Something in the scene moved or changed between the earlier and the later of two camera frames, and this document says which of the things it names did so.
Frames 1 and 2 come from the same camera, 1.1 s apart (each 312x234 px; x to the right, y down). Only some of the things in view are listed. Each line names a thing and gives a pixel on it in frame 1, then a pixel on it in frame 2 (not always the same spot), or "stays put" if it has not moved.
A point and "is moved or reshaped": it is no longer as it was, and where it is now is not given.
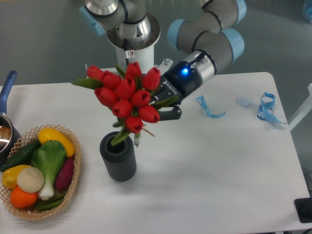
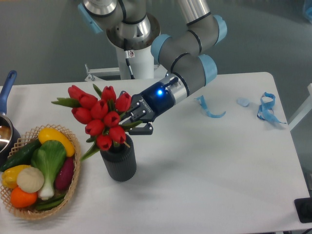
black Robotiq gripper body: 182,79 to 152,104
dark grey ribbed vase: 120,160 stays put
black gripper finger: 169,113 to 147,129
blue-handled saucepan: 10,137 stays put
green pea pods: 46,204 stays put
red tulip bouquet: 129,95 is moved or reshaped
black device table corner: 303,208 stays put
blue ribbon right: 265,111 stays put
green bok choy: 48,156 stays put
